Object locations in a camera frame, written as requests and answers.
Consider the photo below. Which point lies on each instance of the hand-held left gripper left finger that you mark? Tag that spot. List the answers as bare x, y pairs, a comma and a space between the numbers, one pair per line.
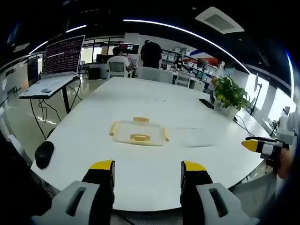
77, 199

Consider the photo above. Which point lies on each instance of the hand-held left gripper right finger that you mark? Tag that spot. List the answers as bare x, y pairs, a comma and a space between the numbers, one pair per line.
211, 199

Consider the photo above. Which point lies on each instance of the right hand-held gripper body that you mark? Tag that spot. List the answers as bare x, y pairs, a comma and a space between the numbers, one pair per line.
287, 130

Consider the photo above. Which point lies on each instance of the clear lid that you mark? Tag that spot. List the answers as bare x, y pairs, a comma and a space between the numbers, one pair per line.
139, 132

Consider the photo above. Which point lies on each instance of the person's right hand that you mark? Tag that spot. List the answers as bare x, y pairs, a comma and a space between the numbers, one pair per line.
286, 162

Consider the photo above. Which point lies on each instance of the grey mesh chair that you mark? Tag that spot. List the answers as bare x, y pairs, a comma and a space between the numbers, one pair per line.
255, 189

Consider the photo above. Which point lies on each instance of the green potted plant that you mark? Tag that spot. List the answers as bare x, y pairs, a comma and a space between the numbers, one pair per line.
230, 96

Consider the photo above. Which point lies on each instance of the black computer mouse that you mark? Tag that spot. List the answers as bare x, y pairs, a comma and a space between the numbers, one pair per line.
44, 154

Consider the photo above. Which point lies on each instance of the black smartphone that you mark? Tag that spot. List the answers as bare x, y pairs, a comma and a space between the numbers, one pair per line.
206, 103

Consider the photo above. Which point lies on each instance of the shelf with white bins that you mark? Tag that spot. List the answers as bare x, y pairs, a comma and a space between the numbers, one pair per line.
192, 63

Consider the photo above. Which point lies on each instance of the black laptop stand table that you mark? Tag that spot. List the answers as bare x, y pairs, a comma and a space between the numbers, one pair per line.
66, 93

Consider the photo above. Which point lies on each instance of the ceiling air conditioner vent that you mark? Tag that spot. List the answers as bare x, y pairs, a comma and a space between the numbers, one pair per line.
219, 20

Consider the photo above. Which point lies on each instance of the long ceiling light strip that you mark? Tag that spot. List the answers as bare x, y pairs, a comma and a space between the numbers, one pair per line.
187, 31

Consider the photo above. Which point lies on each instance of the open white laptop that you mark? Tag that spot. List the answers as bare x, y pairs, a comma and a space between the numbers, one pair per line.
56, 68

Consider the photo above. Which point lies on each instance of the white mesh office chair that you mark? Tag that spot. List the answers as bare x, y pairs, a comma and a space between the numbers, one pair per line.
116, 69

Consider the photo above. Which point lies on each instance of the red screen monitor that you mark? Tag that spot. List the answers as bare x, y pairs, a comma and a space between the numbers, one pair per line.
129, 48

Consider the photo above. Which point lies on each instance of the short ceiling light strip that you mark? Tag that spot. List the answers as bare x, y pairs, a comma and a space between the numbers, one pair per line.
76, 28

